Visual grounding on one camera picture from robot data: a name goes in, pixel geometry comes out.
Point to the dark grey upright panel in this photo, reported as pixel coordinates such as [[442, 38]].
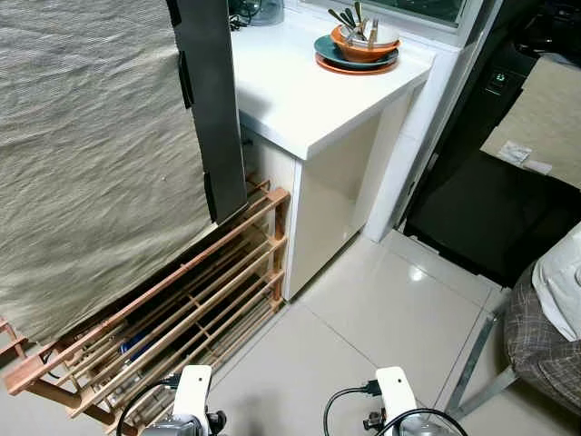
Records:
[[211, 109]]

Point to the white printed cloth tag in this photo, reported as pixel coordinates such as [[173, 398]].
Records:
[[515, 152]]

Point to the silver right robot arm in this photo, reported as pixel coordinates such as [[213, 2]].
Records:
[[422, 427]]

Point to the black top-load washing machine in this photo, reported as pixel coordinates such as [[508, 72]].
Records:
[[490, 218]]

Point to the white bowl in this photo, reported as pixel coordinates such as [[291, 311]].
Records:
[[386, 34]]

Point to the white garment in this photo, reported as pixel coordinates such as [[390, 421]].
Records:
[[561, 282]]

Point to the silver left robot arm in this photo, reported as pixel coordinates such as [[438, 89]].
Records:
[[172, 427]]

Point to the orange plate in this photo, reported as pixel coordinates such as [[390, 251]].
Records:
[[356, 66]]

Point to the orange bowl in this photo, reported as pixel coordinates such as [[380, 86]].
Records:
[[359, 50]]

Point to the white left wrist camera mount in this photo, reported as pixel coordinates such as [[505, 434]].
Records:
[[192, 391]]

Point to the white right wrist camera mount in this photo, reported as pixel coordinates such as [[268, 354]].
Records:
[[396, 391]]

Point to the teal plate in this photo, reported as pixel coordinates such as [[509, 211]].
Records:
[[325, 48]]

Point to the small plain white tag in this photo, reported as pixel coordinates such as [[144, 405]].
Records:
[[538, 167]]

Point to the beige washer cover cloth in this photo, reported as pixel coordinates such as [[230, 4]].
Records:
[[545, 109]]

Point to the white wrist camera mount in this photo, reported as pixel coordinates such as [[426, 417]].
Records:
[[192, 391], [396, 391]]

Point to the wooden slatted shoe rack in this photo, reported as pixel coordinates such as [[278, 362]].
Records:
[[209, 272]]

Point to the metal basket frame leg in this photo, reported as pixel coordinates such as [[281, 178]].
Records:
[[472, 363]]

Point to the white counter cabinet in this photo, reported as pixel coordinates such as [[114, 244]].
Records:
[[290, 91]]

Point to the dark metal utensil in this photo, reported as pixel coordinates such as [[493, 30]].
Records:
[[343, 16]]

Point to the large beige ribbed curtain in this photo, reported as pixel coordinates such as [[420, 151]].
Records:
[[91, 136]]

